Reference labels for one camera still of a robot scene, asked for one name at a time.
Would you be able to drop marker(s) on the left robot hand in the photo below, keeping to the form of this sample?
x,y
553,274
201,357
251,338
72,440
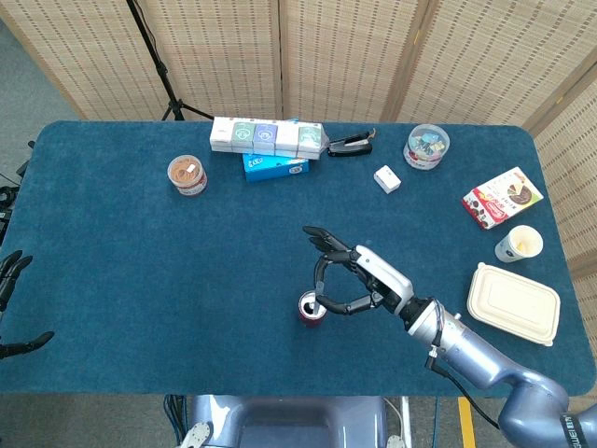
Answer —
x,y
9,275

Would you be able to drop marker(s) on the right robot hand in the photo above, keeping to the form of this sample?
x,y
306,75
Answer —
x,y
382,280

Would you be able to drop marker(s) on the transparent plastic straw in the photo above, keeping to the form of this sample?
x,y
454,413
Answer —
x,y
319,307

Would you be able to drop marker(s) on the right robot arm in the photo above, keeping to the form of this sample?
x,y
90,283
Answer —
x,y
466,345

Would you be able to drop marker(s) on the red soda can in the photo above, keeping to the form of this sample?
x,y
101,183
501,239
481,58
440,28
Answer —
x,y
309,322

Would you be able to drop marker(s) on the black equipment beside table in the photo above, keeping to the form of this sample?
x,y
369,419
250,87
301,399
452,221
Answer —
x,y
5,196

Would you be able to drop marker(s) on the small white box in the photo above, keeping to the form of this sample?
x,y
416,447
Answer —
x,y
387,178

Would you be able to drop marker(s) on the blue felt table cover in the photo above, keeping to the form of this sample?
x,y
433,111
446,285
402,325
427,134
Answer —
x,y
140,280

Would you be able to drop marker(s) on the beige lidded lunch box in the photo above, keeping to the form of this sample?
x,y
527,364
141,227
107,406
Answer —
x,y
513,303

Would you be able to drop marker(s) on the black stapler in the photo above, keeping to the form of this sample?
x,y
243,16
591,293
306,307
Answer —
x,y
347,147

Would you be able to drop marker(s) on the clear jar of binder clips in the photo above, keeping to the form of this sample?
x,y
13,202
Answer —
x,y
425,147

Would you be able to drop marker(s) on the white paper cup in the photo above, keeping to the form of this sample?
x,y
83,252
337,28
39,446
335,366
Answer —
x,y
520,245

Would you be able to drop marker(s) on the red and white snack box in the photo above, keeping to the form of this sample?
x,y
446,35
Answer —
x,y
501,198

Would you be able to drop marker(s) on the blue tissue box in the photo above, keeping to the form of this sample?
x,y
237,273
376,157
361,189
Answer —
x,y
270,170

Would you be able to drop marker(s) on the grey-blue robot torso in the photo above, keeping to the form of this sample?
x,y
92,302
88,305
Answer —
x,y
289,420

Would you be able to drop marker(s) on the white tissue multipack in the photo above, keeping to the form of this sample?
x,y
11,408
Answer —
x,y
266,137

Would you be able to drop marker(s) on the clear jar of rubber bands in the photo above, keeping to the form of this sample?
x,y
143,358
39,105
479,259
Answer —
x,y
186,175

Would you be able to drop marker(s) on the bamboo folding screen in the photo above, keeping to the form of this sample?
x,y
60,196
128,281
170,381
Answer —
x,y
326,56

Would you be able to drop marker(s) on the black tripod stand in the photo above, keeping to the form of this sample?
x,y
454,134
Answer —
x,y
161,70

